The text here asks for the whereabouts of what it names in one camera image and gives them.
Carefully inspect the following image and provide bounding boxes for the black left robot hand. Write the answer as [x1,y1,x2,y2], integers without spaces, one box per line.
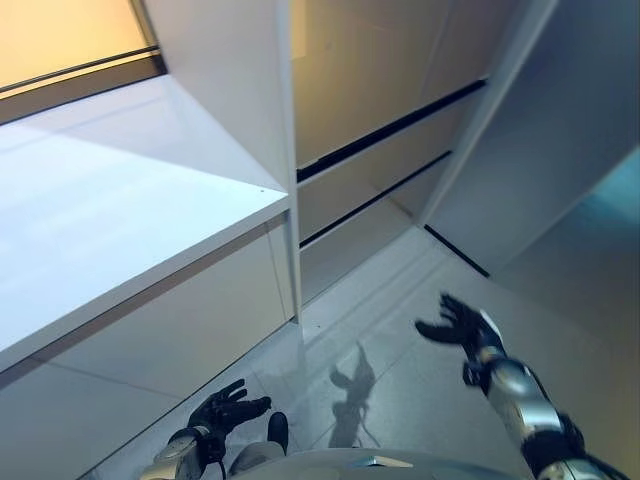
[187,378,273,451]

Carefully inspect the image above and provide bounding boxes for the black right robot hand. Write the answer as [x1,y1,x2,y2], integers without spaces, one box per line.
[414,292,504,364]

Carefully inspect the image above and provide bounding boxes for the fridge drawer with white bin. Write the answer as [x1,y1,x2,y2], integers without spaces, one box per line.
[296,89,481,241]

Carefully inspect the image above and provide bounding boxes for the steel fridge drawer front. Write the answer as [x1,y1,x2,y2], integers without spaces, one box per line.
[298,152,451,306]

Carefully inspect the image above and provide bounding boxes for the stainless steel fridge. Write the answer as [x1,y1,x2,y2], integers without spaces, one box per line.
[289,0,491,321]

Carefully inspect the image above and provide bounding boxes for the robot left leg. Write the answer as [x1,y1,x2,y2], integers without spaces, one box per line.
[227,411,290,464]

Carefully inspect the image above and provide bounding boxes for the grey robot torso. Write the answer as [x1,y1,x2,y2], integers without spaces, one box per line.
[224,446,506,480]

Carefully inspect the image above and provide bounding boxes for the tall grey cabinet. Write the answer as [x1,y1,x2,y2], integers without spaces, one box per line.
[422,0,640,276]

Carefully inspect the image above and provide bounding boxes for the white counter cabinet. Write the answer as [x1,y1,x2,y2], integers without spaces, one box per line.
[0,74,301,480]

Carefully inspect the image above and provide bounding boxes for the tall white side panel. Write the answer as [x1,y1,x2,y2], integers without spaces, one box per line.
[142,0,304,326]

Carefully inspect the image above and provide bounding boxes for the yellow lit window panel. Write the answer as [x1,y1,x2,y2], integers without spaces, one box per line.
[0,0,169,126]

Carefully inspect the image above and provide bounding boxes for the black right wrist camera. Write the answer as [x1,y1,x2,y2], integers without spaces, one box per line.
[462,359,489,389]

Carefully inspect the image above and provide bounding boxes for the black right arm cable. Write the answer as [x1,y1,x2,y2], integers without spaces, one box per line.
[559,414,626,480]

